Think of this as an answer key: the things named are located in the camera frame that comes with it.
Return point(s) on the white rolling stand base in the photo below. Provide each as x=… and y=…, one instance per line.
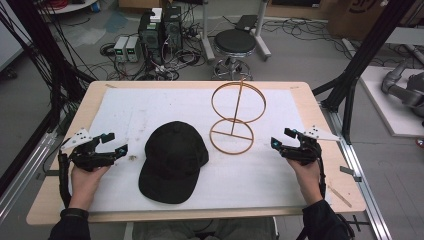
x=261, y=43

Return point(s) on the black computer tower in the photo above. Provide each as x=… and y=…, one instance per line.
x=172, y=30
x=150, y=40

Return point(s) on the person's legs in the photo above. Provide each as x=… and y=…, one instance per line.
x=206, y=230

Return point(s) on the black baseball cap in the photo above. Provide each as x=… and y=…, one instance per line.
x=173, y=163

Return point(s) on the aluminium floor rail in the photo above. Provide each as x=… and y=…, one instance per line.
x=360, y=186
x=23, y=166

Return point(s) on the brown cardboard box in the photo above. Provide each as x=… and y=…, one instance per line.
x=360, y=16

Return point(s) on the black metal frame post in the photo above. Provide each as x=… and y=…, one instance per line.
x=370, y=50
x=43, y=43

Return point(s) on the person's right hand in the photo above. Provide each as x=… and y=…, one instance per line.
x=308, y=181

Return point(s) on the grey metal bracket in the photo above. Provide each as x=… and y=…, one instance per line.
x=350, y=172

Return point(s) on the white floor board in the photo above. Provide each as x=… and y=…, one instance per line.
x=390, y=113

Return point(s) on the person's left hand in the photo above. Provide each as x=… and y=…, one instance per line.
x=83, y=186

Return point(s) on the white foam mat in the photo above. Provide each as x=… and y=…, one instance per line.
x=233, y=180

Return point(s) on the black round stool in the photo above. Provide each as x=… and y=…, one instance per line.
x=235, y=41

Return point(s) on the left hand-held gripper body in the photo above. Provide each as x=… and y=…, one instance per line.
x=88, y=156

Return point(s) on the grey bench power supply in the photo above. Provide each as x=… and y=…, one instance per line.
x=120, y=48
x=134, y=49

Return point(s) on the thin wooden strip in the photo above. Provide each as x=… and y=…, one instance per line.
x=340, y=196

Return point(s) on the white round table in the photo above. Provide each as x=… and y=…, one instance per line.
x=70, y=5

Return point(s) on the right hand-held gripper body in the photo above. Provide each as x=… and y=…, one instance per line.
x=305, y=151

